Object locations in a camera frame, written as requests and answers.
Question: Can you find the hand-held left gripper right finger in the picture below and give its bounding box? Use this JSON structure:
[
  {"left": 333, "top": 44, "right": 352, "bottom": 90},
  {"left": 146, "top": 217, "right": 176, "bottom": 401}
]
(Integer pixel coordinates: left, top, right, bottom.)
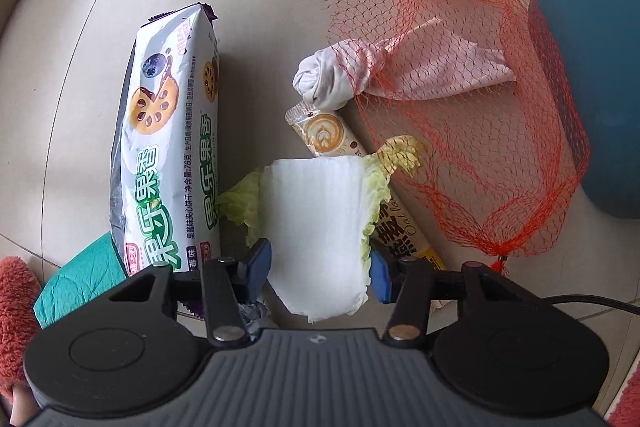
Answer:
[{"left": 371, "top": 249, "right": 546, "bottom": 349}]

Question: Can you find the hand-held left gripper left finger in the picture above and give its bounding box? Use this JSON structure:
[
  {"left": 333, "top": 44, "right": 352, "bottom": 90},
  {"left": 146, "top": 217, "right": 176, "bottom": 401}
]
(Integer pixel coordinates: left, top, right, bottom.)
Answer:
[{"left": 97, "top": 238, "right": 273, "bottom": 348}]

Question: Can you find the napa cabbage leaf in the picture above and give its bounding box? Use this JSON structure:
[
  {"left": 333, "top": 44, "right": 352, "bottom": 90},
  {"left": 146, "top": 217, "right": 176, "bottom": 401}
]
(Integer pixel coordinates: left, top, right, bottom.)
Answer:
[{"left": 217, "top": 135, "right": 426, "bottom": 323}]

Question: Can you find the beige coffee sachet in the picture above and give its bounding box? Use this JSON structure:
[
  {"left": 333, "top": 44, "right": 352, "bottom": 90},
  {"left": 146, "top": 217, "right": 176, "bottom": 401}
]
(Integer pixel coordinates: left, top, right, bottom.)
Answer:
[{"left": 285, "top": 103, "right": 447, "bottom": 273}]

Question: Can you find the white biscuit packet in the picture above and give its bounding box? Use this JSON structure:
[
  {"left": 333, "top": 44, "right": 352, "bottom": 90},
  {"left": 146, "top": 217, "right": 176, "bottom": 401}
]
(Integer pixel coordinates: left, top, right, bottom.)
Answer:
[{"left": 109, "top": 2, "right": 222, "bottom": 320}]

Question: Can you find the teal cloth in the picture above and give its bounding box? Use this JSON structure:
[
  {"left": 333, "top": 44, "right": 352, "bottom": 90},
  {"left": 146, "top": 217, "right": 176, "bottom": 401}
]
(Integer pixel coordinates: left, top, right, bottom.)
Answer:
[{"left": 34, "top": 232, "right": 128, "bottom": 330}]

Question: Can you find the teal plastic bin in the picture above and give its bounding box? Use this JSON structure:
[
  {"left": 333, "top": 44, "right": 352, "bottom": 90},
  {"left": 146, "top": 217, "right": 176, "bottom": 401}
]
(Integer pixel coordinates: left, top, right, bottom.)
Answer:
[{"left": 527, "top": 0, "right": 640, "bottom": 220}]

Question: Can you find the person's leg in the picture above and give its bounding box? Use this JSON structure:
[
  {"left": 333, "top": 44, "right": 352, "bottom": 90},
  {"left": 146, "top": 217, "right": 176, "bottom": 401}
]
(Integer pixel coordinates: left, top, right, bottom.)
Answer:
[{"left": 7, "top": 384, "right": 33, "bottom": 427}]

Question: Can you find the black cable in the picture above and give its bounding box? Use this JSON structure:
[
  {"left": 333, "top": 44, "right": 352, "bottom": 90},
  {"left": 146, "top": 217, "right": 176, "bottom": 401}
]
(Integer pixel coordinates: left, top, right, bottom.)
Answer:
[{"left": 542, "top": 294, "right": 640, "bottom": 318}]

